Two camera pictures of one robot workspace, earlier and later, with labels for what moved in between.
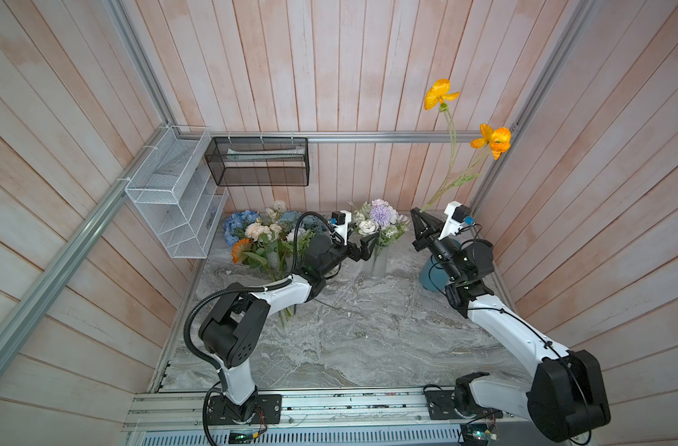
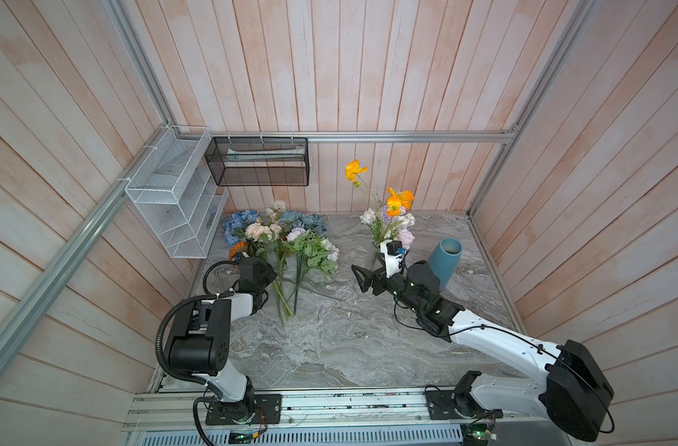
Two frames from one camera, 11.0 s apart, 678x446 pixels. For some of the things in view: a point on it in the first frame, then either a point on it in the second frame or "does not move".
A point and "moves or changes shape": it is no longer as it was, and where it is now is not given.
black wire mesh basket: (259, 161) does not move
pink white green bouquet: (278, 245) does not move
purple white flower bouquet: (376, 217) moves or changes shape
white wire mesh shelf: (176, 191) does not move
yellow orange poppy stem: (499, 139) → (396, 202)
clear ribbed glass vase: (375, 267) does not move
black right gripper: (421, 221) → (381, 279)
